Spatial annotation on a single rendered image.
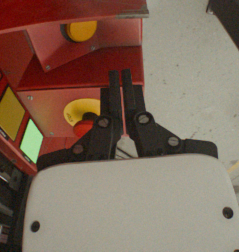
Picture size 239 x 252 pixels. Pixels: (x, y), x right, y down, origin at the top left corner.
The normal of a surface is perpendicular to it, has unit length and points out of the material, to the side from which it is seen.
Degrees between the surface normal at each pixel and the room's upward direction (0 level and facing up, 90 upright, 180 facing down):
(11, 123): 90
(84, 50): 35
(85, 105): 0
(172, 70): 0
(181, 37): 0
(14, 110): 90
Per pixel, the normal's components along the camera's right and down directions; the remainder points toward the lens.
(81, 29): 0.54, 0.67
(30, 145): 1.00, -0.01
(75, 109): -0.04, 0.82
